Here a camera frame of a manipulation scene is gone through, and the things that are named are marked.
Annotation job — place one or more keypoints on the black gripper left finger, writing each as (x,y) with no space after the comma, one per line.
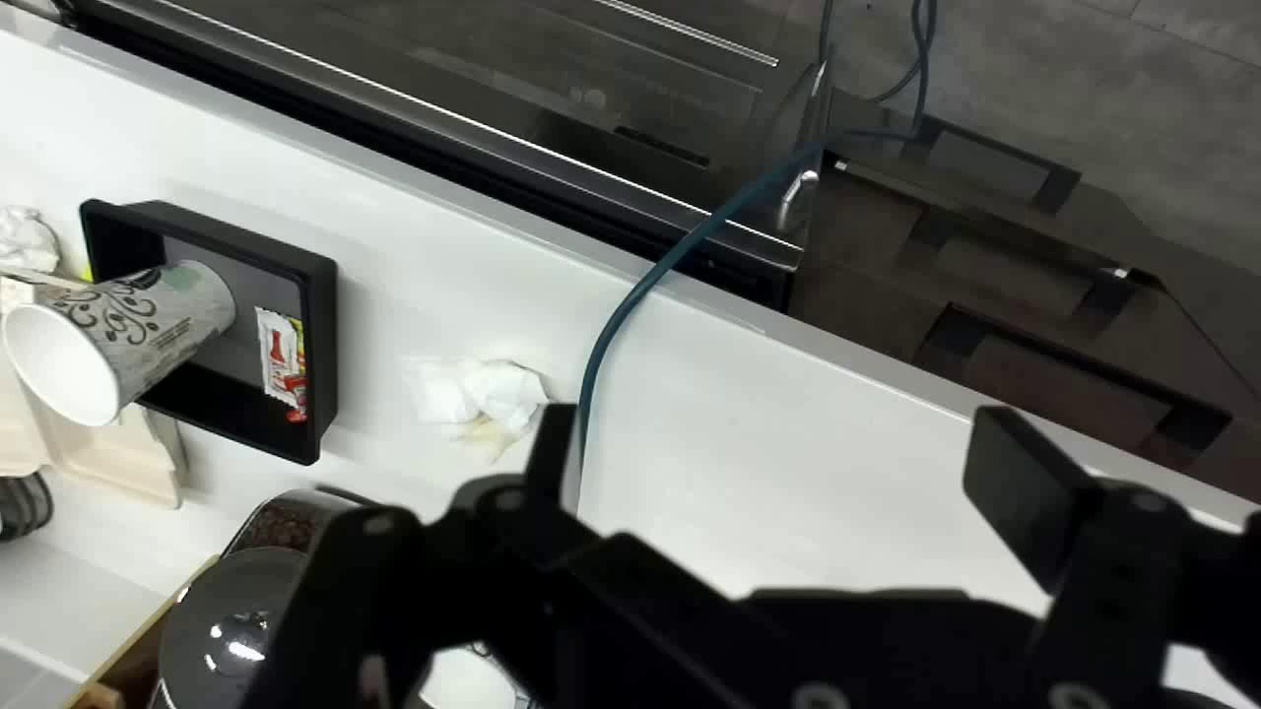
(394,592)

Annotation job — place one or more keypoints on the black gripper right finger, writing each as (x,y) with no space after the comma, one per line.
(1118,575)

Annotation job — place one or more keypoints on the patterned white paper cup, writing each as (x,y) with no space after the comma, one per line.
(103,340)

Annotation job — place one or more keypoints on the beige clamshell takeout container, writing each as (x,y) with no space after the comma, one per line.
(113,460)

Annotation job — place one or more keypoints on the black rectangular tray container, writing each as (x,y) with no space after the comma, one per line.
(309,280)

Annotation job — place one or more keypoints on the crumpled white tissue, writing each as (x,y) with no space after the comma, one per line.
(494,399)
(24,238)

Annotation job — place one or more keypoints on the red white sauce packet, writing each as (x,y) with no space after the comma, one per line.
(281,361)

